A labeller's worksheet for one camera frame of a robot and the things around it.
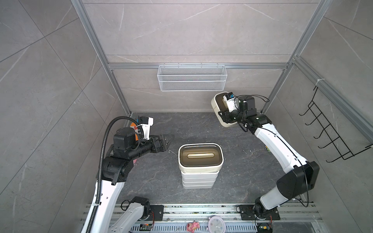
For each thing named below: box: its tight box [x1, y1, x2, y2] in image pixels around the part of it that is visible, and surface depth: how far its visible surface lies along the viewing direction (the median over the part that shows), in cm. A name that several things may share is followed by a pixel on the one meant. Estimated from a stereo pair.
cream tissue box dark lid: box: [177, 142, 224, 174], surface depth 63 cm
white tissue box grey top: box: [182, 177, 217, 185], surface depth 74 cm
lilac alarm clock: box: [205, 215, 226, 233], surface depth 70 cm
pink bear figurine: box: [186, 220, 201, 233], surface depth 69 cm
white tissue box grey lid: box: [181, 170, 220, 181], surface depth 67 cm
